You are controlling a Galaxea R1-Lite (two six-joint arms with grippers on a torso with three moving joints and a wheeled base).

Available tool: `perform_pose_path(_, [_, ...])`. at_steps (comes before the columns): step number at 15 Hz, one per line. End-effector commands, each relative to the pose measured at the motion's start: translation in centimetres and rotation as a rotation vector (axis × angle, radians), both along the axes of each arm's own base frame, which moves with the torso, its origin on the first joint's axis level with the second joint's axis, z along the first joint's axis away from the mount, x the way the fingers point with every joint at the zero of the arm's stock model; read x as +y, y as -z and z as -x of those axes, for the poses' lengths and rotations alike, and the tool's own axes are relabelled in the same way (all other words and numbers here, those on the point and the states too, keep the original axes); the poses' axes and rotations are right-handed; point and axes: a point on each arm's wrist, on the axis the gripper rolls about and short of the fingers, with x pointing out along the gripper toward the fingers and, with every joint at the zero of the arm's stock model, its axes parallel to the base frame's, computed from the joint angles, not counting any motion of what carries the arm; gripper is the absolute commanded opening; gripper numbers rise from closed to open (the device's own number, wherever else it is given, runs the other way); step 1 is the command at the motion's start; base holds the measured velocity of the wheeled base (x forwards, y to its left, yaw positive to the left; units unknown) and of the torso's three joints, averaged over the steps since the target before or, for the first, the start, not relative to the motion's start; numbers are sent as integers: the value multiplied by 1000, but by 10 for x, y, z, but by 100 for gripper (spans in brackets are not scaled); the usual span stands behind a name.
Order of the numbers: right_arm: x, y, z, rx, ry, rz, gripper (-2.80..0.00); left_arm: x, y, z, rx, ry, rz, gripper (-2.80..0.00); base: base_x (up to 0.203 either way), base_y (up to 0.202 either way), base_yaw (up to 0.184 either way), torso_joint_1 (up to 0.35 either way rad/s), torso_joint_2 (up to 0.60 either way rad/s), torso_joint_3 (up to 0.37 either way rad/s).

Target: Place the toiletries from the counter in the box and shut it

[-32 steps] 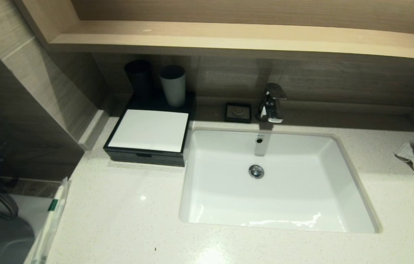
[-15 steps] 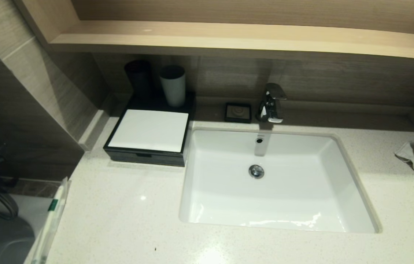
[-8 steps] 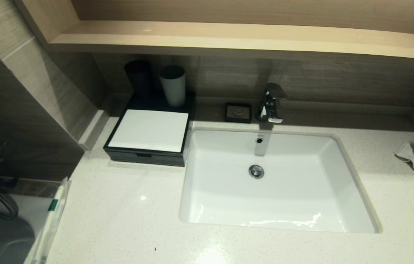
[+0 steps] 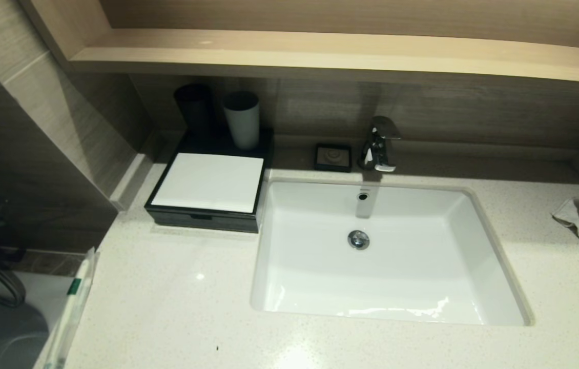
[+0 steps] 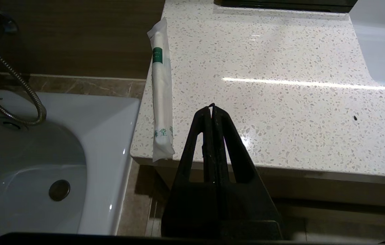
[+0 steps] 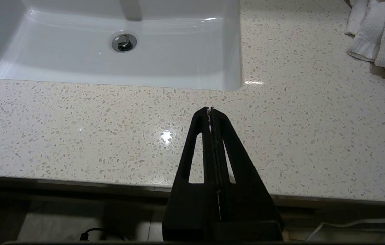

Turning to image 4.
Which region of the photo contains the black glossy box drawer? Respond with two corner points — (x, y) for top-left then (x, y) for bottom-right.
(145, 207), (259, 234)

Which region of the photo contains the black plastic cup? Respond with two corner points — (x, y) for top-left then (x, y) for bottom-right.
(173, 84), (215, 139)

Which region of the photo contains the black amenity drawer box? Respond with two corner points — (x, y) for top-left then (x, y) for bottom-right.
(144, 124), (275, 219)

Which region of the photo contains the black square soap dish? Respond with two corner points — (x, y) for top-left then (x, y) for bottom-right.
(313, 142), (353, 173)

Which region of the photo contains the light grey plastic cup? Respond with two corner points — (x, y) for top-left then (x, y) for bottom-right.
(222, 91), (261, 151)

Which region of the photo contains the chrome sink drain stopper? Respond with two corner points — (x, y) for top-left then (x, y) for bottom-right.
(347, 230), (371, 251)

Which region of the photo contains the chrome sink faucet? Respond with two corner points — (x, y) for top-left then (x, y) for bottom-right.
(358, 115), (402, 173)

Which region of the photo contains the white ceramic sink basin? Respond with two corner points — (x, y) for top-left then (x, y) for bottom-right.
(250, 177), (535, 328)

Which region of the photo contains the long slim toothbrush packet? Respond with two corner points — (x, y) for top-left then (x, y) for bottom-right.
(44, 248), (99, 369)

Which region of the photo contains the white bathtub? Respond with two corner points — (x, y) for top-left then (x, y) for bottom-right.
(0, 271), (78, 369)

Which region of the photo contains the wooden wall shelf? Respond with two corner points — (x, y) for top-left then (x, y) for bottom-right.
(17, 0), (579, 87)

